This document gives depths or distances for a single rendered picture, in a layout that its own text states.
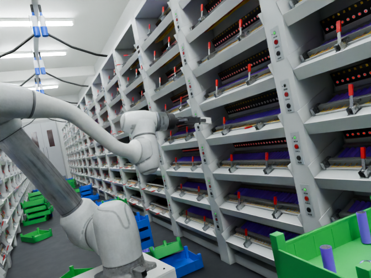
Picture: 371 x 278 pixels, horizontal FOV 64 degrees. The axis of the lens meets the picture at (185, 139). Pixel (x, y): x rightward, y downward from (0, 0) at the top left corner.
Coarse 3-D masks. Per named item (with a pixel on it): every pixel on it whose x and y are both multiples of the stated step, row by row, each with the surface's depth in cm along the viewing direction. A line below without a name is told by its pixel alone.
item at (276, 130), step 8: (272, 104) 140; (240, 112) 162; (248, 112) 157; (216, 120) 173; (280, 120) 114; (208, 128) 170; (264, 128) 126; (272, 128) 121; (280, 128) 116; (208, 136) 170; (216, 136) 160; (224, 136) 152; (232, 136) 146; (240, 136) 141; (248, 136) 136; (256, 136) 131; (264, 136) 127; (272, 136) 123; (280, 136) 119; (208, 144) 169; (216, 144) 162
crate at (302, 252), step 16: (368, 208) 66; (336, 224) 62; (352, 224) 64; (272, 240) 55; (288, 240) 57; (304, 240) 59; (320, 240) 60; (336, 240) 62; (352, 240) 63; (288, 256) 52; (304, 256) 58; (320, 256) 59; (336, 256) 58; (352, 256) 57; (368, 256) 55; (288, 272) 53; (304, 272) 49; (320, 272) 45; (352, 272) 51; (368, 272) 38
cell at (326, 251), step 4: (320, 248) 49; (324, 248) 48; (328, 248) 48; (324, 252) 48; (328, 252) 48; (332, 252) 48; (324, 256) 48; (328, 256) 48; (332, 256) 48; (324, 260) 48; (328, 260) 48; (332, 260) 48; (324, 264) 48; (328, 264) 48; (332, 264) 48; (328, 268) 48; (332, 268) 48; (336, 272) 48
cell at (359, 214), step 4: (356, 212) 61; (360, 212) 61; (364, 212) 60; (360, 216) 60; (364, 216) 60; (360, 220) 60; (364, 220) 60; (360, 224) 60; (364, 224) 60; (368, 224) 60; (360, 228) 61; (364, 228) 60; (368, 228) 60; (360, 232) 61; (364, 232) 60; (368, 232) 60; (364, 236) 60; (368, 236) 60; (364, 240) 60; (368, 240) 60
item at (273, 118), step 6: (276, 114) 126; (246, 120) 145; (252, 120) 139; (258, 120) 135; (264, 120) 132; (270, 120) 129; (276, 120) 126; (222, 126) 162; (228, 126) 158; (234, 126) 153; (240, 126) 147
